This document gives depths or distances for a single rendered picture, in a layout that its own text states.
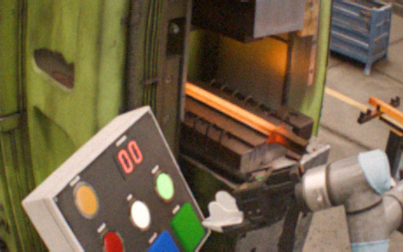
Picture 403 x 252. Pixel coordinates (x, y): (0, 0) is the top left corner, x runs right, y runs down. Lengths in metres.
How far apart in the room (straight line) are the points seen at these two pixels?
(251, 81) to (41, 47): 0.70
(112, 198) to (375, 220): 0.43
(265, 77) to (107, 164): 0.89
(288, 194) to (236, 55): 0.91
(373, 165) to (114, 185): 0.41
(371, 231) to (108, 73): 0.64
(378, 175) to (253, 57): 0.95
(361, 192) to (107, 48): 0.59
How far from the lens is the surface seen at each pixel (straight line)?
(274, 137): 1.34
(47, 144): 1.55
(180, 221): 0.96
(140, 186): 0.90
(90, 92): 1.13
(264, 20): 1.18
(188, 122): 1.41
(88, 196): 0.78
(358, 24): 5.03
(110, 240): 0.80
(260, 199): 0.85
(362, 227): 0.82
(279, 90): 1.62
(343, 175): 0.81
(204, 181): 1.36
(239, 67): 1.71
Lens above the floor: 1.62
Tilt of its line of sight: 27 degrees down
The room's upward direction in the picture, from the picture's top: 5 degrees clockwise
